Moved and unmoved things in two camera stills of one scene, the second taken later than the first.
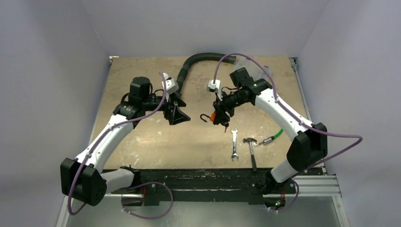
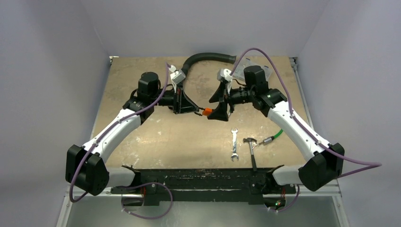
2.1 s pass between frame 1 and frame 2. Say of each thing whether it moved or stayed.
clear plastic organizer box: stayed
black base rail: stayed
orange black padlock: moved
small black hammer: stayed
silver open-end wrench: stayed
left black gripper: moved
